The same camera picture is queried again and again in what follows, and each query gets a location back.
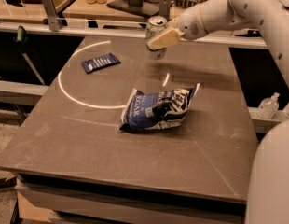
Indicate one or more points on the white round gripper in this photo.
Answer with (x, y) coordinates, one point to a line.
(191, 24)

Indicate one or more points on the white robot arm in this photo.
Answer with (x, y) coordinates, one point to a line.
(268, 195)

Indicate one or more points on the blue rxbar blueberry wrapper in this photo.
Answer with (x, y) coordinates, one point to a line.
(100, 62)

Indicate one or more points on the black monitor stand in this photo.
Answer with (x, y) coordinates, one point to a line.
(136, 7)

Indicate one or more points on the blue white chip bag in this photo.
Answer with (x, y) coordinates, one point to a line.
(156, 111)

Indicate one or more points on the clear sanitizer bottle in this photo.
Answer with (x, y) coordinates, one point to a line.
(268, 107)

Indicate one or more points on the right metal bracket post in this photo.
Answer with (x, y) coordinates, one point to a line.
(164, 8)

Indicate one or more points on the metal bracket post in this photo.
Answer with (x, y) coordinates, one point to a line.
(164, 8)
(53, 20)

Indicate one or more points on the power strip with cables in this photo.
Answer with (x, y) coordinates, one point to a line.
(185, 3)

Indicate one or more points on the left metal bracket post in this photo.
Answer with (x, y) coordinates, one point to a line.
(53, 20)

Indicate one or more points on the metal rail bar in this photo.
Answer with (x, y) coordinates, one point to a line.
(234, 41)

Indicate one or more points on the green handled tool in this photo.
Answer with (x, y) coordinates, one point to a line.
(20, 39)

